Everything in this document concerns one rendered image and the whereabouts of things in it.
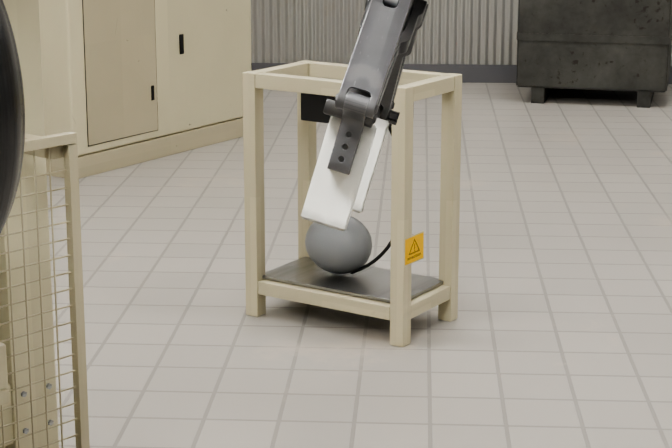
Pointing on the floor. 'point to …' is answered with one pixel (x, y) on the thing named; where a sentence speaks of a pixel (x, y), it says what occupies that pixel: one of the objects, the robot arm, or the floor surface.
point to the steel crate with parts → (594, 40)
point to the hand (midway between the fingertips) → (338, 199)
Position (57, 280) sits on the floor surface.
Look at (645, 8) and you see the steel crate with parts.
